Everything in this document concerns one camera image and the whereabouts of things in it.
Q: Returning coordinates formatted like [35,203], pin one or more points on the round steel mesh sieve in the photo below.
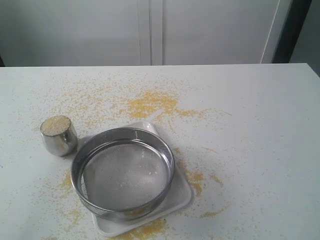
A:
[123,174]

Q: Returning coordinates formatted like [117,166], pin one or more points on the stainless steel cup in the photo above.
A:
[62,144]

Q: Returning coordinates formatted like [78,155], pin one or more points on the yellow and white grain mix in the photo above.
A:
[55,125]

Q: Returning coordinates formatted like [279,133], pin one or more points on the white square plastic tray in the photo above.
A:
[179,196]

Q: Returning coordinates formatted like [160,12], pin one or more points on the white cabinet behind table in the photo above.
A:
[139,32]

